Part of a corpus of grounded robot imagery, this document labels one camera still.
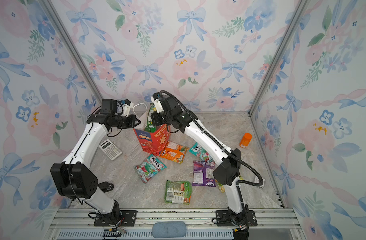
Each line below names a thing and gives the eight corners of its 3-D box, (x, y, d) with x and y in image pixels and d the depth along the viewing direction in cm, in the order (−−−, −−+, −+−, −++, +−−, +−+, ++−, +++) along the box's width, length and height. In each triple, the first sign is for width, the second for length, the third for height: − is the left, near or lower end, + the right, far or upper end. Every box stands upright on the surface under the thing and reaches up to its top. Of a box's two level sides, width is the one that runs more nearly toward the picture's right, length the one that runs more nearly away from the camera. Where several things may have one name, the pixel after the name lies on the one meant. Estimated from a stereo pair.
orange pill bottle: (239, 147, 103) (243, 139, 95) (240, 140, 106) (244, 131, 99) (246, 149, 102) (251, 141, 94) (247, 142, 105) (252, 133, 98)
